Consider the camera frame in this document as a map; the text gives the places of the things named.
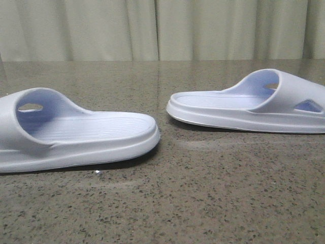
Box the pale green curtain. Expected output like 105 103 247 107
1 1 324 61

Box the light blue slipper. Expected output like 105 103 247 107
1 87 160 173
167 69 324 134

